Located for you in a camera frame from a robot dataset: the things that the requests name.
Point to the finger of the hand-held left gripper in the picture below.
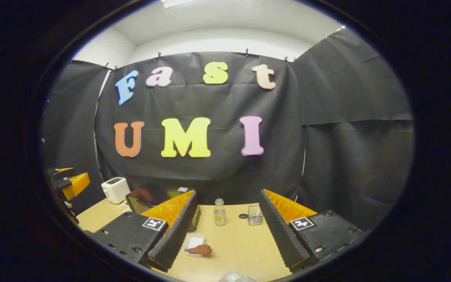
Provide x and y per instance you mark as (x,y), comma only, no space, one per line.
(74,186)
(59,173)

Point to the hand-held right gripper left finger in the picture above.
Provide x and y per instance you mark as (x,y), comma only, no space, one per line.
(174,231)

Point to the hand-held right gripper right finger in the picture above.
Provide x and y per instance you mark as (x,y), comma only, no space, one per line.
(278,231)

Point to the reddish brown meat piece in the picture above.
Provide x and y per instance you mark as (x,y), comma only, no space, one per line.
(200,250)

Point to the black electric oven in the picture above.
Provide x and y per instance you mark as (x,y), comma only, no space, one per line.
(147,197)

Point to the white rectangular tray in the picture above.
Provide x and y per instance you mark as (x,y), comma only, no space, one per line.
(192,241)

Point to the ribbed glass jar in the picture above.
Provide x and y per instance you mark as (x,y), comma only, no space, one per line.
(255,217)

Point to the white toaster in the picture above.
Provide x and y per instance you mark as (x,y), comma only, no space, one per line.
(115,190)

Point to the clear glass bottle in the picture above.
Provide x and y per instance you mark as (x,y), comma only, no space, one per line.
(220,213)

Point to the white divided bean plate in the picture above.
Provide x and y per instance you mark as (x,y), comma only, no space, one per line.
(125,206)

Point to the black backdrop cloth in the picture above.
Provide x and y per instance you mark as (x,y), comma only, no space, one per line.
(327,137)

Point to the ceiling light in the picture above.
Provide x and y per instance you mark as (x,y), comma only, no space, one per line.
(174,3)

